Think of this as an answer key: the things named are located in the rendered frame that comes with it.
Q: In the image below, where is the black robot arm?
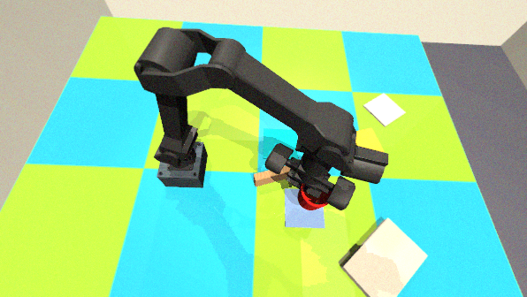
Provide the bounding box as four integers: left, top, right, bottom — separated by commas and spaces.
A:
134, 27, 388, 184

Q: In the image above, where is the cream flat square slab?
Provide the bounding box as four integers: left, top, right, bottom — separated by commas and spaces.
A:
340, 217, 428, 297

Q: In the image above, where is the yellow rectangular block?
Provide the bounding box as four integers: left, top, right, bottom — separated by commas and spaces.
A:
355, 128, 384, 152

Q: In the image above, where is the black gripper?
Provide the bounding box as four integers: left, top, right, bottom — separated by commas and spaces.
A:
265, 143, 355, 210

